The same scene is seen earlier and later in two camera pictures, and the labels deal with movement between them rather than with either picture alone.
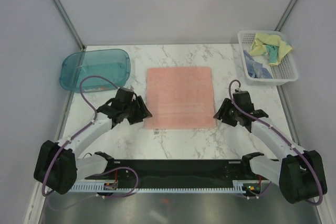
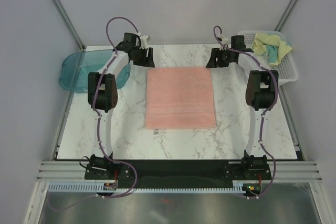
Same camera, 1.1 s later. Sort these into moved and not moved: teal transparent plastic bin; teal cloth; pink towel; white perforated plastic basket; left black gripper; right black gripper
Moved: right black gripper; left black gripper
Not moved: teal transparent plastic bin; pink towel; white perforated plastic basket; teal cloth
